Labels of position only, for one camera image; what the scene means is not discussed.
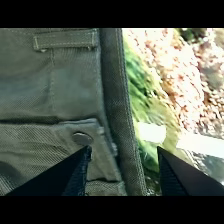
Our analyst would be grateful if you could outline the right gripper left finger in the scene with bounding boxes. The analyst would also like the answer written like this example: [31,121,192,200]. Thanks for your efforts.
[5,145,93,197]

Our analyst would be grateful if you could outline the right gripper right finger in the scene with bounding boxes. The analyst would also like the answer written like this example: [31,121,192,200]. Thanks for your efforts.
[156,145,224,197]

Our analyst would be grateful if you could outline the grey-green pants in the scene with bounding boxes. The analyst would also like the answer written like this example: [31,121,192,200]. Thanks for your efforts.
[0,28,148,197]

